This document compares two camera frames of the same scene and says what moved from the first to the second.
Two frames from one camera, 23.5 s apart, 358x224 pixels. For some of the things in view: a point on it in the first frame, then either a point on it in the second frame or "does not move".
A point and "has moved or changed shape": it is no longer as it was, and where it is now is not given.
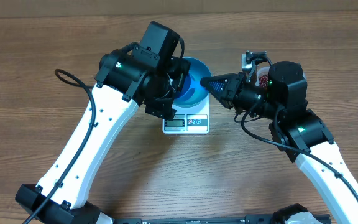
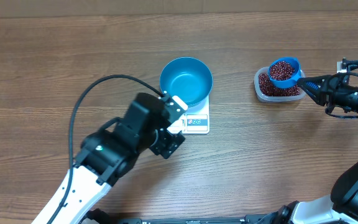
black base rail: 253,219 does not move
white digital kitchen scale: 189,120 does not move
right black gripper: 234,81 to 329,87
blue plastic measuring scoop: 188,86 has moved or changed shape
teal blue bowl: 192,93 does not move
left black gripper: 164,109 to 168,142
